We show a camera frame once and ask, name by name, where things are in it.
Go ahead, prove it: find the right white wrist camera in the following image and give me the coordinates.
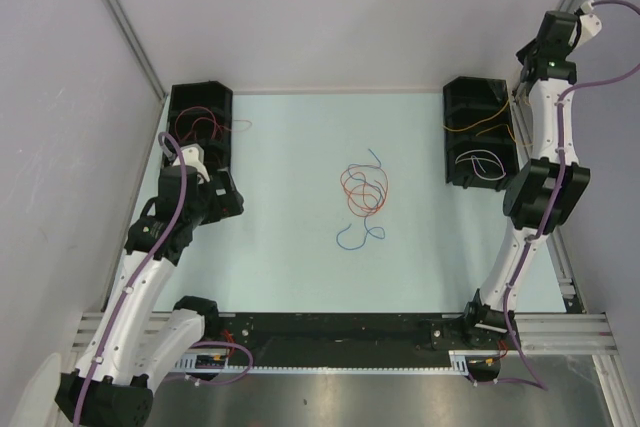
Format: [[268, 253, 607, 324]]
[[576, 0, 602, 46]]

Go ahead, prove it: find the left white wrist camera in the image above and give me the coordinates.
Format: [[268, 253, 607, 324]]
[[170, 144, 210, 184]]

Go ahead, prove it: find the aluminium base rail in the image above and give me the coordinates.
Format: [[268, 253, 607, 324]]
[[71, 312, 618, 355]]

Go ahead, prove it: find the right black compartment bin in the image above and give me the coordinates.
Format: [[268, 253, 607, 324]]
[[442, 76, 519, 192]]

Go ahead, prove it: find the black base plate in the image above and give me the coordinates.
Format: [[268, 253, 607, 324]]
[[199, 311, 522, 369]]

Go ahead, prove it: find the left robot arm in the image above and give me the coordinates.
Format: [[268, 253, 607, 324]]
[[55, 164, 244, 426]]

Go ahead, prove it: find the grey slotted cable duct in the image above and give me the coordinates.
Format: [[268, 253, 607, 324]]
[[169, 352, 468, 377]]

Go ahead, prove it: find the white wire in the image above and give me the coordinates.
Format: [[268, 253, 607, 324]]
[[453, 146, 507, 181]]

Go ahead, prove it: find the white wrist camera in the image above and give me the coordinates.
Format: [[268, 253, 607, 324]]
[[170, 144, 210, 184], [576, 0, 602, 46]]

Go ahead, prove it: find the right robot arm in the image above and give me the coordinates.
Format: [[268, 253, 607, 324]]
[[461, 10, 602, 348]]

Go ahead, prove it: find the pink wire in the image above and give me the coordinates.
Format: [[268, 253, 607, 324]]
[[174, 106, 252, 144]]

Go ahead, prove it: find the black compartment bin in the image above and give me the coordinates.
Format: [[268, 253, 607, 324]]
[[167, 81, 233, 171], [442, 76, 519, 192]]

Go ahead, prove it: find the orange red wire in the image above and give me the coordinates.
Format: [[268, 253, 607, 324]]
[[339, 162, 390, 221]]

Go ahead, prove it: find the blue wire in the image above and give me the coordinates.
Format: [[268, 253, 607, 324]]
[[335, 148, 390, 252]]

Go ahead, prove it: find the yellow wire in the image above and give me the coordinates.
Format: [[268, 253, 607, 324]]
[[440, 91, 534, 148]]

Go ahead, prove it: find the left black compartment bin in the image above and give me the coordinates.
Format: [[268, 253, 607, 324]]
[[167, 81, 233, 171]]

